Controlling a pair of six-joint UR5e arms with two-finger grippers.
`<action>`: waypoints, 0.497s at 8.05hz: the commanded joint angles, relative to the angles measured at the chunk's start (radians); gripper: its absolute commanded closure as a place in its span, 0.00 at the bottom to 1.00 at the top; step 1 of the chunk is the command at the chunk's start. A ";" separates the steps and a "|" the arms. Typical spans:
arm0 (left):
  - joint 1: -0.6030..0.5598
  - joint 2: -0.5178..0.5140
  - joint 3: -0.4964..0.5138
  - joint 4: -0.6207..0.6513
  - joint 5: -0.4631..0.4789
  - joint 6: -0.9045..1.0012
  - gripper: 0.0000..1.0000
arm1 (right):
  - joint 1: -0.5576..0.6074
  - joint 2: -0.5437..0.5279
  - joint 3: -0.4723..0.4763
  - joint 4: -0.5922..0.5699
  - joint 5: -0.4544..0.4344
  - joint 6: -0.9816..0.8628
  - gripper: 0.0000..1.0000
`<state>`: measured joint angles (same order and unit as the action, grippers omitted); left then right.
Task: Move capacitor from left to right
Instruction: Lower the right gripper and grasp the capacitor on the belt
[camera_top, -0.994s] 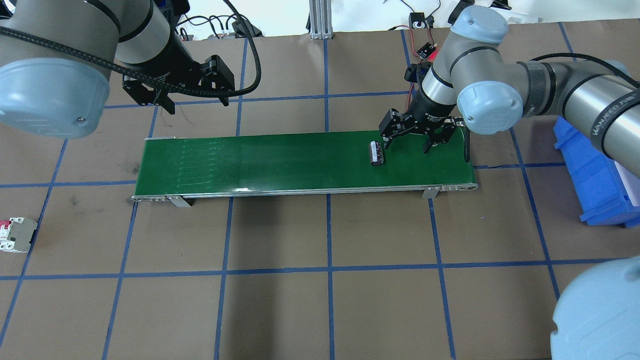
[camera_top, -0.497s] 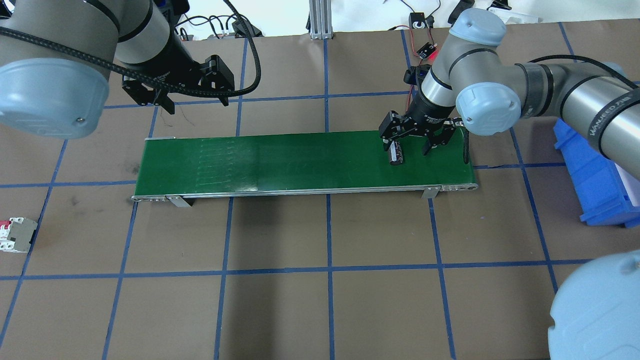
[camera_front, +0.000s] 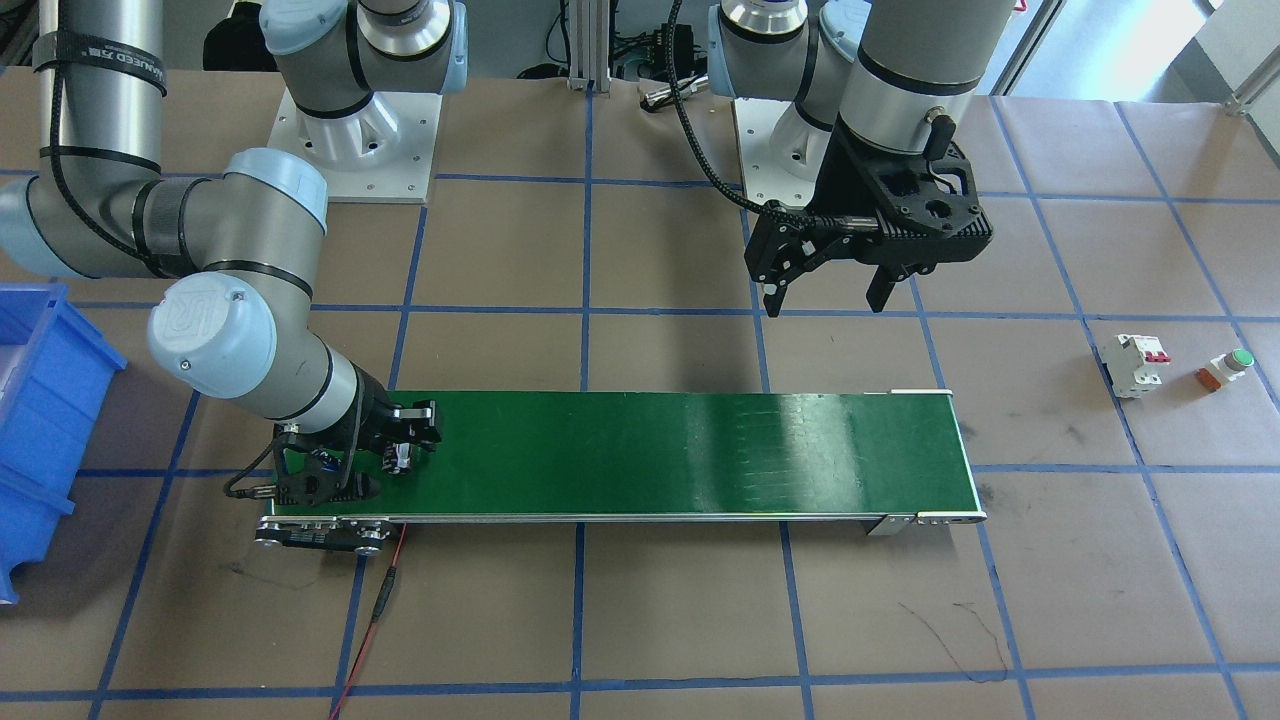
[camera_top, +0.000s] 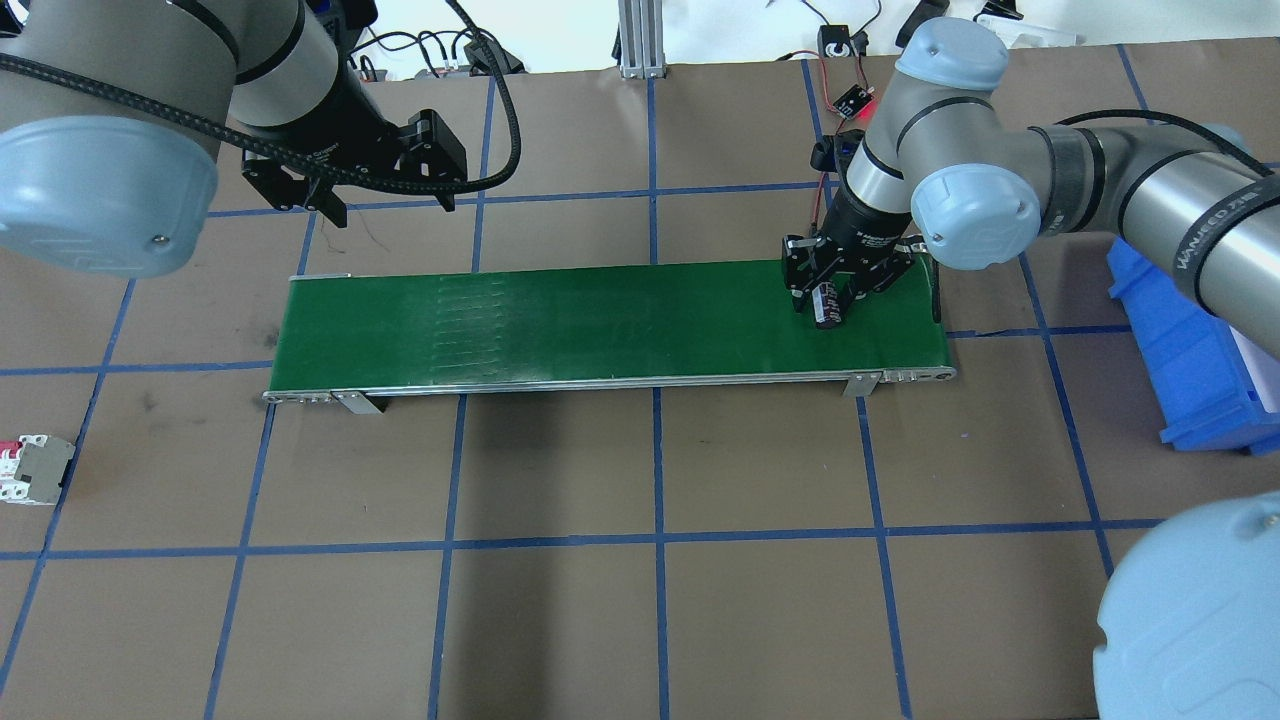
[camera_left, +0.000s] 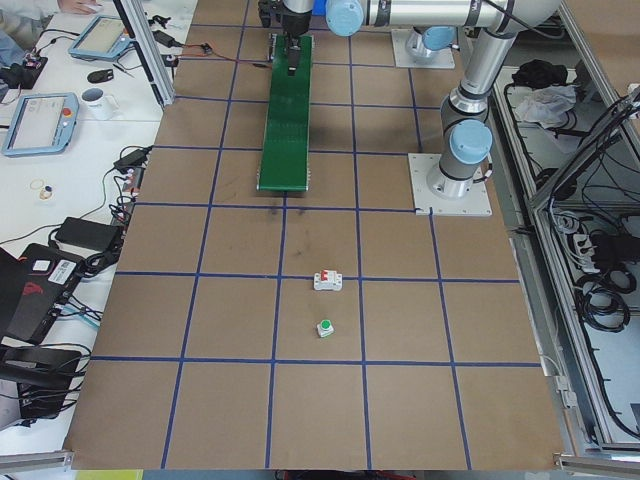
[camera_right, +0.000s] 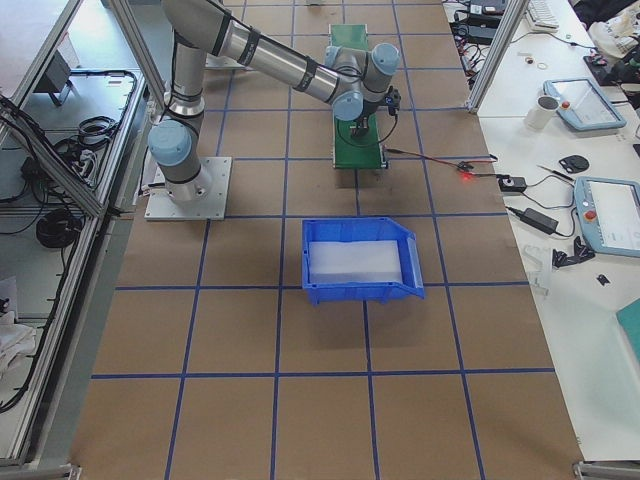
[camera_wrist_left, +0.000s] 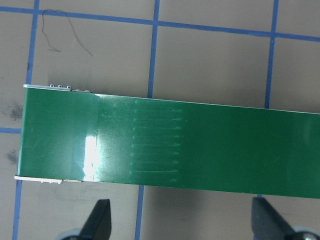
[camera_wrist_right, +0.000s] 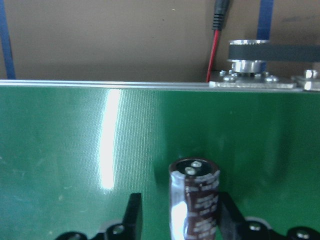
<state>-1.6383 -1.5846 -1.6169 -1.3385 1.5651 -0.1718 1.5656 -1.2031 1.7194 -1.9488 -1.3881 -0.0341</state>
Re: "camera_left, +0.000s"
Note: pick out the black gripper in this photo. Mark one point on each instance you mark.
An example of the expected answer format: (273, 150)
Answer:
(294, 24)

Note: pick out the green conveyor belt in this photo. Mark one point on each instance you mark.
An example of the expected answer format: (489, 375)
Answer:
(284, 162)

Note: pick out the teach pendant tablet far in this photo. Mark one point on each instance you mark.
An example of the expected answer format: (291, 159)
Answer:
(104, 39)

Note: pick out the teach pendant tablet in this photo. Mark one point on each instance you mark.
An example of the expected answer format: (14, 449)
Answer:
(104, 39)
(42, 124)

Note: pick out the black computer mouse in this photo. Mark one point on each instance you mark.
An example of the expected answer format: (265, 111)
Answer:
(100, 76)

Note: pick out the white mug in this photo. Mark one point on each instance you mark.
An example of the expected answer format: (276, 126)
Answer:
(101, 105)

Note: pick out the white red circuit breaker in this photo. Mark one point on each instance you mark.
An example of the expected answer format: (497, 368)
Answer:
(328, 280)

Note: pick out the white crumpled cloth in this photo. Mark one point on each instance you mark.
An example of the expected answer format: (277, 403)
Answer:
(548, 106)

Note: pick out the teach pendant tablet near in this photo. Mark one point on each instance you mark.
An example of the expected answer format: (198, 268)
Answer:
(42, 124)

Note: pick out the black power adapter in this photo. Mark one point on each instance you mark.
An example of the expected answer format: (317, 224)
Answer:
(88, 234)

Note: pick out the black laptop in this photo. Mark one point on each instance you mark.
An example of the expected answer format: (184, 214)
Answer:
(34, 287)

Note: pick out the aluminium frame post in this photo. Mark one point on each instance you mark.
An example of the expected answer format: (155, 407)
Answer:
(132, 14)

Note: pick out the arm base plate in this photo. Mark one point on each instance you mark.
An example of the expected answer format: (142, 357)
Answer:
(426, 48)
(435, 194)

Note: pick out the green push button switch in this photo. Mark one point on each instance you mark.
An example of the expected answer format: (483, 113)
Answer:
(325, 328)

